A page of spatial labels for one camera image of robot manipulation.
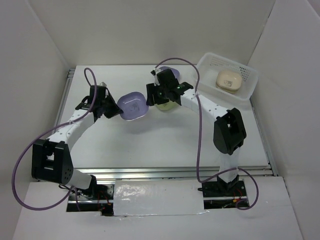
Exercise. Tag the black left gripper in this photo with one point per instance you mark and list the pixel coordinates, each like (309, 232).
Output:
(116, 110)

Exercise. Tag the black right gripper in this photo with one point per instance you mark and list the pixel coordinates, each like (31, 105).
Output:
(151, 89)

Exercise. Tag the purple panda plate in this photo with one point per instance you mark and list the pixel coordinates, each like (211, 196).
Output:
(175, 72)
(133, 106)

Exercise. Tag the green panda plate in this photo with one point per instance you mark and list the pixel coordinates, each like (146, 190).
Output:
(167, 107)

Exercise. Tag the cream panda plate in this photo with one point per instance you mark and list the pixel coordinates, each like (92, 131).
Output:
(228, 81)

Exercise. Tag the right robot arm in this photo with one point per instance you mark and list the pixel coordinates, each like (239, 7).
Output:
(229, 131)

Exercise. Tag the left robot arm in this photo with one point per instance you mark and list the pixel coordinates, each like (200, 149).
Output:
(51, 157)

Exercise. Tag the white plastic bin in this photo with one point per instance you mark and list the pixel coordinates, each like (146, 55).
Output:
(211, 64)

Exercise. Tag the white foil cover sheet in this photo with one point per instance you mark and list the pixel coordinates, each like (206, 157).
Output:
(157, 198)

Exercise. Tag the aluminium table edge rail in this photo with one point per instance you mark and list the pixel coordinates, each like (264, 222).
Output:
(157, 173)

